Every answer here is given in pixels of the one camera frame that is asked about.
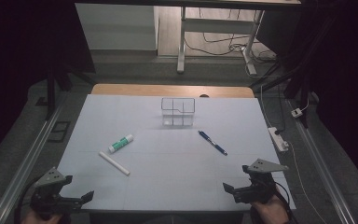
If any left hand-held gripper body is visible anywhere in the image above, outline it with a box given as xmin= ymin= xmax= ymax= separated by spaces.
xmin=30 ymin=167 xmax=83 ymax=220

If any white power strip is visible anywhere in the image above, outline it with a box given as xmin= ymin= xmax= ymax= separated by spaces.
xmin=268 ymin=126 xmax=289 ymax=153

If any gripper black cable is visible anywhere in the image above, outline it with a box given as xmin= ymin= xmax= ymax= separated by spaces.
xmin=13 ymin=183 xmax=39 ymax=224
xmin=273 ymin=181 xmax=294 ymax=218

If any wooden table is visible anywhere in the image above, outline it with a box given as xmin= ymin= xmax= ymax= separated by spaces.
xmin=90 ymin=83 xmax=255 ymax=99

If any person's right hand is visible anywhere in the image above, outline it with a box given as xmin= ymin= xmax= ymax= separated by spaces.
xmin=250 ymin=195 xmax=291 ymax=224

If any clear plastic organizer box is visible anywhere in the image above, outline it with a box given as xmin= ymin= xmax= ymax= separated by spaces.
xmin=160 ymin=97 xmax=196 ymax=127

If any person's left hand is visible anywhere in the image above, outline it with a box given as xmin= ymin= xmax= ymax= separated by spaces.
xmin=21 ymin=208 xmax=63 ymax=224

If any white table mat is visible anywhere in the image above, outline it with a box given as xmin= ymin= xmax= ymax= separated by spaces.
xmin=56 ymin=93 xmax=296 ymax=213

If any metal floor rail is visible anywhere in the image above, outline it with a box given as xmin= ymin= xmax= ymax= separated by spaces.
xmin=287 ymin=99 xmax=357 ymax=224
xmin=0 ymin=102 xmax=63 ymax=224

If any white power strip cable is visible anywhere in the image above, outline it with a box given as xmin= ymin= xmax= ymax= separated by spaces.
xmin=287 ymin=141 xmax=327 ymax=224

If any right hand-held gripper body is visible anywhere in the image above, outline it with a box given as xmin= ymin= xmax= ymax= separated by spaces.
xmin=233 ymin=158 xmax=290 ymax=205

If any tangle of floor cables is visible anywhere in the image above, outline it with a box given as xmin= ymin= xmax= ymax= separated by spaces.
xmin=185 ymin=31 xmax=278 ymax=63

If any blue pen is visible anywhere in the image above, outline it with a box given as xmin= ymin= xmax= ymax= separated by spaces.
xmin=198 ymin=130 xmax=228 ymax=157

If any green and white glue stick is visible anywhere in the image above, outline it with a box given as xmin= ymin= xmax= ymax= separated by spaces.
xmin=108 ymin=133 xmax=134 ymax=154

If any white desk frame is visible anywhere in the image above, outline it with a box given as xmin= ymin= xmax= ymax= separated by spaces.
xmin=176 ymin=6 xmax=266 ymax=76

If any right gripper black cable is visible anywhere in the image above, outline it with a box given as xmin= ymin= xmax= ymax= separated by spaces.
xmin=273 ymin=181 xmax=294 ymax=218

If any black stand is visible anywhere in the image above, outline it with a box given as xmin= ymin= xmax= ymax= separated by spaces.
xmin=45 ymin=62 xmax=97 ymax=120
xmin=250 ymin=62 xmax=312 ymax=129

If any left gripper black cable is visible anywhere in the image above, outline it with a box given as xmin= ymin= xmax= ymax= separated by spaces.
xmin=13 ymin=183 xmax=39 ymax=224

